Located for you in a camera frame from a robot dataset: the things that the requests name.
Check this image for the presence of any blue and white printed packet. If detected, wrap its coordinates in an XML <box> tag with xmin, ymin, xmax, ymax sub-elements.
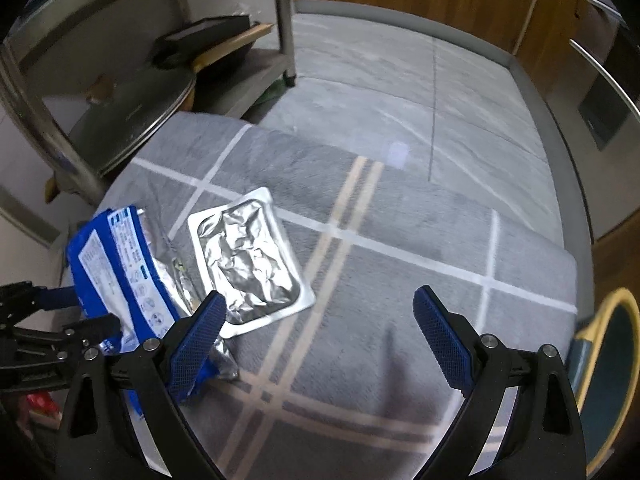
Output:
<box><xmin>66</xmin><ymin>205</ymin><xmax>239</xmax><ymax>422</ymax></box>

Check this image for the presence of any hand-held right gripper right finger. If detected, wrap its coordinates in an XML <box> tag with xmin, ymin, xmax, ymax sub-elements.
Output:
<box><xmin>412</xmin><ymin>285</ymin><xmax>588</xmax><ymax>480</ymax></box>

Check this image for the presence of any steel trolley shelf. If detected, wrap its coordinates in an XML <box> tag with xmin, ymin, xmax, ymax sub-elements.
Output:
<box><xmin>0</xmin><ymin>0</ymin><xmax>301</xmax><ymax>211</ymax></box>

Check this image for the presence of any grey plaid mat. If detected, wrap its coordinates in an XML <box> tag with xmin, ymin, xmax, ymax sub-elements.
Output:
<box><xmin>97</xmin><ymin>112</ymin><xmax>581</xmax><ymax>480</ymax></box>

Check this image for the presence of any red packet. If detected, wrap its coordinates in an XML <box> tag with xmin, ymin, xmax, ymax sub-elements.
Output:
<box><xmin>24</xmin><ymin>392</ymin><xmax>64</xmax><ymax>429</ymax></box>

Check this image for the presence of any white cable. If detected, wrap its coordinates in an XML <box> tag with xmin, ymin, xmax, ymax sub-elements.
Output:
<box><xmin>514</xmin><ymin>0</ymin><xmax>545</xmax><ymax>57</ymax></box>

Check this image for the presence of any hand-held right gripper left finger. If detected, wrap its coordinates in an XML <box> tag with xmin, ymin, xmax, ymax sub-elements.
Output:
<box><xmin>55</xmin><ymin>290</ymin><xmax>228</xmax><ymax>480</ymax></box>

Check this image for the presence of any blue bin with yellow rim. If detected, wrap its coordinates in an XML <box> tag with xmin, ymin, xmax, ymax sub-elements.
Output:
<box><xmin>567</xmin><ymin>287</ymin><xmax>640</xmax><ymax>480</ymax></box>

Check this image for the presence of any green cloth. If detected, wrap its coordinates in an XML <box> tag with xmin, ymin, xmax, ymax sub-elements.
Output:
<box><xmin>250</xmin><ymin>82</ymin><xmax>287</xmax><ymax>122</ymax></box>

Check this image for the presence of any wooden board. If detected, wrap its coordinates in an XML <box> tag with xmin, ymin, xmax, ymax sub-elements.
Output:
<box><xmin>192</xmin><ymin>22</ymin><xmax>275</xmax><ymax>75</ymax></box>

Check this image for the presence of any round metal lid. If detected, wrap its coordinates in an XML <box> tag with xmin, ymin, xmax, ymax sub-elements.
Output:
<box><xmin>67</xmin><ymin>67</ymin><xmax>196</xmax><ymax>179</ymax></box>

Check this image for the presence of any black tray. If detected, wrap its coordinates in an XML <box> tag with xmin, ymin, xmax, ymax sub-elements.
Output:
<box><xmin>150</xmin><ymin>15</ymin><xmax>261</xmax><ymax>72</ymax></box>

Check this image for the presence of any tall wooden cabinet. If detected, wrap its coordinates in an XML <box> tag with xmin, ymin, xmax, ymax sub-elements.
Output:
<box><xmin>590</xmin><ymin>160</ymin><xmax>640</xmax><ymax>306</ymax></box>

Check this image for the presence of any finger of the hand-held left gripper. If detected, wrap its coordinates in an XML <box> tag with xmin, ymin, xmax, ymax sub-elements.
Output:
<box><xmin>0</xmin><ymin>313</ymin><xmax>122</xmax><ymax>393</ymax></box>
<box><xmin>0</xmin><ymin>282</ymin><xmax>82</xmax><ymax>334</ymax></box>

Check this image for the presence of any built-in steel oven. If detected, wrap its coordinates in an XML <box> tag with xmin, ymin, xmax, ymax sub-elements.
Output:
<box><xmin>545</xmin><ymin>0</ymin><xmax>640</xmax><ymax>161</ymax></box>

